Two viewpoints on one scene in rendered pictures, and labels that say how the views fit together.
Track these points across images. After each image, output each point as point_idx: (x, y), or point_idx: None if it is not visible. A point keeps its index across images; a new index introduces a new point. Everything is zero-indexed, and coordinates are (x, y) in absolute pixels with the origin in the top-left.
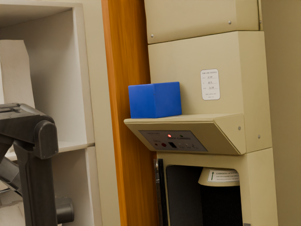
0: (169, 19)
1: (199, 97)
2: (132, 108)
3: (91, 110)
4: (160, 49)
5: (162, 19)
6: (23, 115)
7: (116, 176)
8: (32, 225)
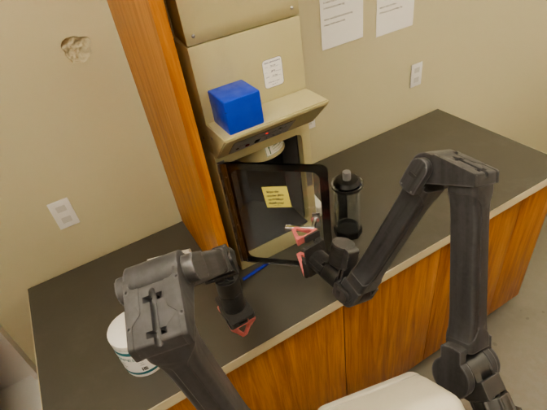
0: (218, 12)
1: (262, 87)
2: (233, 124)
3: None
4: (207, 50)
5: (207, 14)
6: (472, 158)
7: (206, 199)
8: (397, 252)
